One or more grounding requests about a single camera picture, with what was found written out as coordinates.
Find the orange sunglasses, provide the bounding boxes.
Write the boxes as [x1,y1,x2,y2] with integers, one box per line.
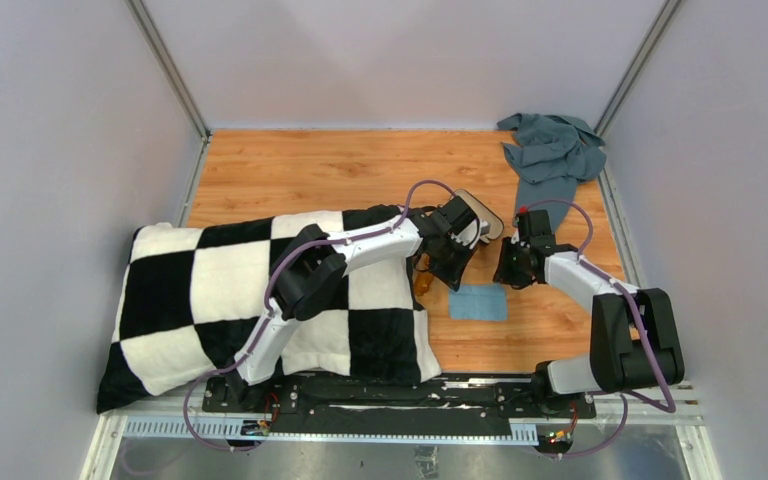
[413,254,435,297]

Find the black glasses case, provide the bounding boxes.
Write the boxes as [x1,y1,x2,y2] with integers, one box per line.
[455,189,505,244]

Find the small blue cleaning cloth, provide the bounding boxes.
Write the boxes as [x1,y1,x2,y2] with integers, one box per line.
[448,284,508,322]

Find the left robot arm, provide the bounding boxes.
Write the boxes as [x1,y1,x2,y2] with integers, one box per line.
[221,193,503,413]

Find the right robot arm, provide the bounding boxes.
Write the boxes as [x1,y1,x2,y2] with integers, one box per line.
[494,208,685,418]

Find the grey-blue crumpled cloth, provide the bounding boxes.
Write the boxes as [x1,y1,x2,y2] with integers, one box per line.
[497,113,607,230]

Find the black white checkered pillow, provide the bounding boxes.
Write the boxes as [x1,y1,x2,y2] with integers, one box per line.
[96,205,441,413]

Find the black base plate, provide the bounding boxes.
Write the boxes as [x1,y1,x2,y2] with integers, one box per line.
[202,372,596,437]

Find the white slotted cable duct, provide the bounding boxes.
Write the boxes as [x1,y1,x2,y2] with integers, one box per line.
[122,415,540,445]

